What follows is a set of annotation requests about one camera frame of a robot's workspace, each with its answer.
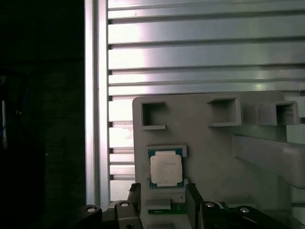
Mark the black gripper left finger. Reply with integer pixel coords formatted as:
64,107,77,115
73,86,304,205
77,182,145,229

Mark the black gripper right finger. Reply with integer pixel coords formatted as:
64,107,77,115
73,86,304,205
185,182,305,229

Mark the silver CPU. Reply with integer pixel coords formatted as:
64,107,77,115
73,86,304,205
148,149,184,189

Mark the green RAM stick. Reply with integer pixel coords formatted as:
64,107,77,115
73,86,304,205
147,202,189,215

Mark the grey parts rack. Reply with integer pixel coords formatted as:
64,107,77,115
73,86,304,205
132,92,305,229

